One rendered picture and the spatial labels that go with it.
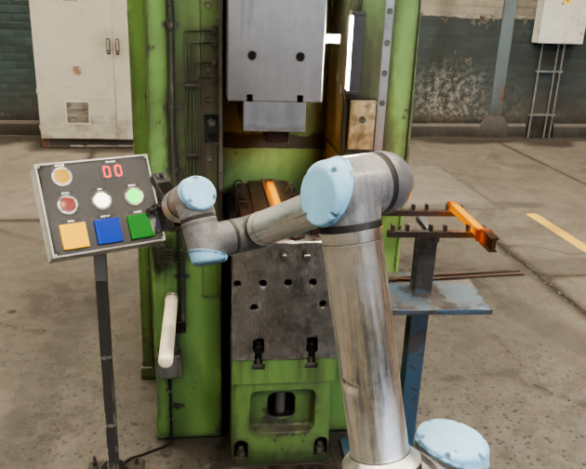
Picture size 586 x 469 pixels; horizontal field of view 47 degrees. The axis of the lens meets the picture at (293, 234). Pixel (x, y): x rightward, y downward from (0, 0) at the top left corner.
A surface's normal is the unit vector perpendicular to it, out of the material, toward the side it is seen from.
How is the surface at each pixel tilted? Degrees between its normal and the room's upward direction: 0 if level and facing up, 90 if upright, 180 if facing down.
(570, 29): 90
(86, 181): 60
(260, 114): 90
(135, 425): 0
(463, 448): 5
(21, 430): 0
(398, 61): 90
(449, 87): 91
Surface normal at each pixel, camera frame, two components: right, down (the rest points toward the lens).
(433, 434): 0.11, -0.95
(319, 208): -0.80, 0.05
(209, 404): 0.12, 0.34
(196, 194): 0.45, -0.28
